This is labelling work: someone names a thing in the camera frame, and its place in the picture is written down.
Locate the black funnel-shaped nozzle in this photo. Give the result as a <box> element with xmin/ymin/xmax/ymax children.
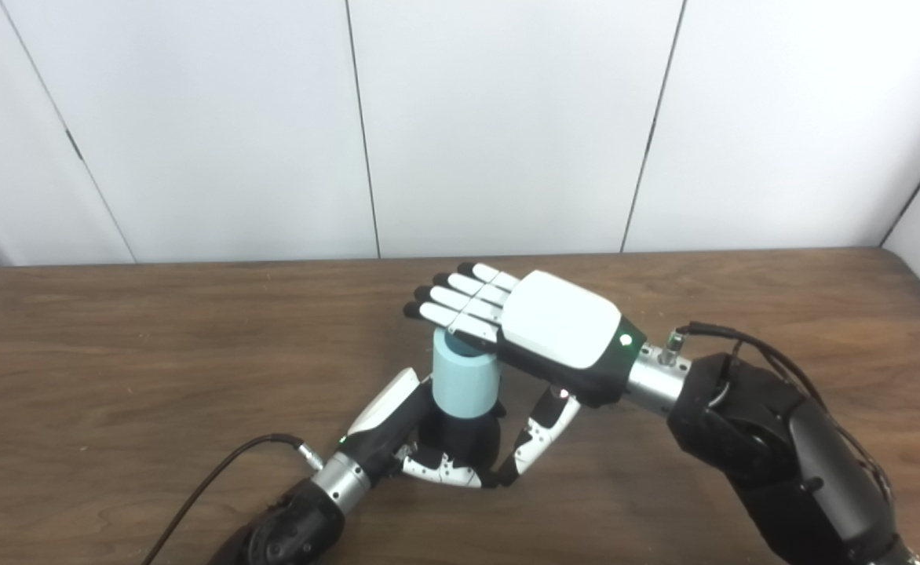
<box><xmin>415</xmin><ymin>404</ymin><xmax>506</xmax><ymax>476</ymax></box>

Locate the white and black right hand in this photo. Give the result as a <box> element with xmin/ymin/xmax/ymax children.
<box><xmin>403</xmin><ymin>263</ymin><xmax>648</xmax><ymax>486</ymax></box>

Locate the white and black left hand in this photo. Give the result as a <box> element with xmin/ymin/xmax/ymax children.
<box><xmin>338</xmin><ymin>367</ymin><xmax>508</xmax><ymax>491</ymax></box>

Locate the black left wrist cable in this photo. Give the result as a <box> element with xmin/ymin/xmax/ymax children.
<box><xmin>142</xmin><ymin>434</ymin><xmax>326</xmax><ymax>565</ymax></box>

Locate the light-blue short hose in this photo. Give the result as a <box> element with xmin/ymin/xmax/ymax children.
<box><xmin>433</xmin><ymin>328</ymin><xmax>502</xmax><ymax>419</ymax></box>

